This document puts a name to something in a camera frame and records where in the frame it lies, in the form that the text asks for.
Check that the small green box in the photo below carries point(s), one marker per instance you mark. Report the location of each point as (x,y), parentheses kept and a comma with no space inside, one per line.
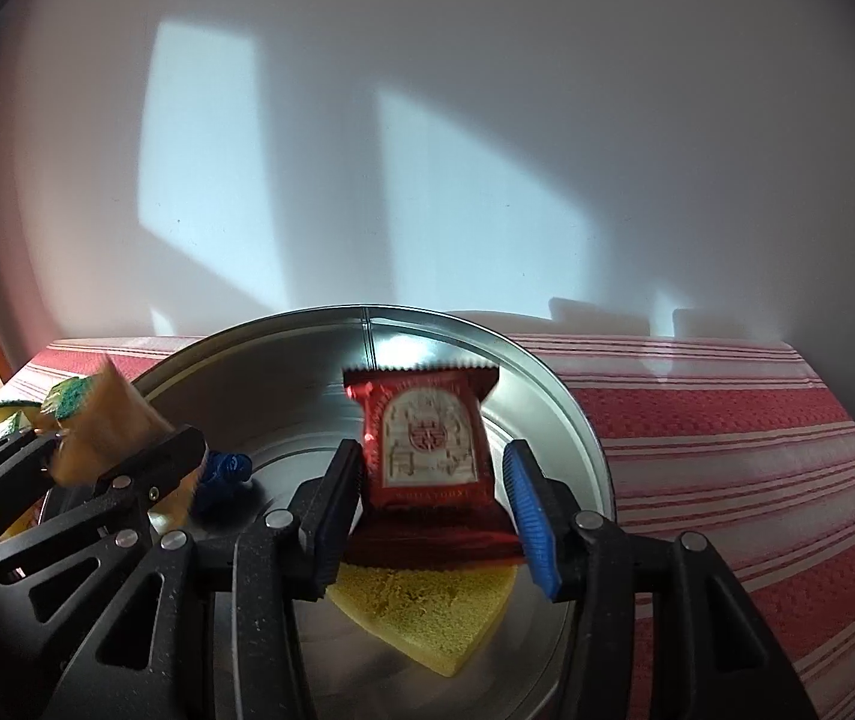
(11,414)

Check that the red snack packet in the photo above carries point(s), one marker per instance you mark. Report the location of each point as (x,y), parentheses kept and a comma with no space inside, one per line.
(427,457)

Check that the blue candy wrapper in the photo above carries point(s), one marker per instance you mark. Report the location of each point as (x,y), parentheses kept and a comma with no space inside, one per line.
(221,476)

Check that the round metal tin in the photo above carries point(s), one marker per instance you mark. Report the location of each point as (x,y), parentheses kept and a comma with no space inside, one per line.
(412,345)

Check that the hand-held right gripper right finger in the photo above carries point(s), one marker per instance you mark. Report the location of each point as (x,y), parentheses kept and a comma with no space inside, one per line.
(532,521)

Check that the green topped yellow sponge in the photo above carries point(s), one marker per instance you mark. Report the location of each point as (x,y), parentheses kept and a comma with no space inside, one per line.
(75,399)

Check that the orange snack packet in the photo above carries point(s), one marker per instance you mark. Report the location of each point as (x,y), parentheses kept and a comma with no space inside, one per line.
(116,420)

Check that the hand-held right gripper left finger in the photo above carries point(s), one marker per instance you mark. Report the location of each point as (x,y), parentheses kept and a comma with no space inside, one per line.
(337,521)

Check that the red striped tablecloth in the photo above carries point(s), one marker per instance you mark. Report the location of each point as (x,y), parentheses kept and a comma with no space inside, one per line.
(712,450)

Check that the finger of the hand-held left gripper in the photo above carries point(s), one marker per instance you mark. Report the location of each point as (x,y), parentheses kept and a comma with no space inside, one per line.
(7,461)
(165,457)

